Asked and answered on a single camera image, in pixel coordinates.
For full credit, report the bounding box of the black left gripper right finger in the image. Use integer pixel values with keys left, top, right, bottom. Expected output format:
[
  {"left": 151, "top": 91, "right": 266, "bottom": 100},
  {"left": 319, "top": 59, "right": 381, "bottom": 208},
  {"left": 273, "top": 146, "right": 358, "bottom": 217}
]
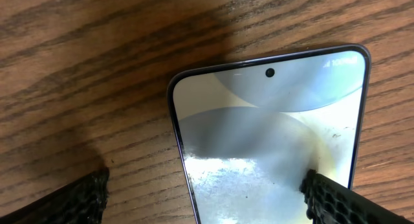
[{"left": 300, "top": 170, "right": 413, "bottom": 224}]

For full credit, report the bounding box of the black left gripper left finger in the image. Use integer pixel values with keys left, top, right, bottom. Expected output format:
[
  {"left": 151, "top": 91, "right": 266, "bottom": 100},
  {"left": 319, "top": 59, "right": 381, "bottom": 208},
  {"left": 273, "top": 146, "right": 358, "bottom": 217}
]
[{"left": 1, "top": 167, "right": 109, "bottom": 224}]

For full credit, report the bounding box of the smartphone with lit screen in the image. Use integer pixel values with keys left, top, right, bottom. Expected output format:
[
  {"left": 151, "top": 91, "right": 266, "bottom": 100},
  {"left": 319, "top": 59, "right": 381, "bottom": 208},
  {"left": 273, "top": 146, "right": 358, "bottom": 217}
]
[{"left": 167, "top": 44, "right": 371, "bottom": 223}]

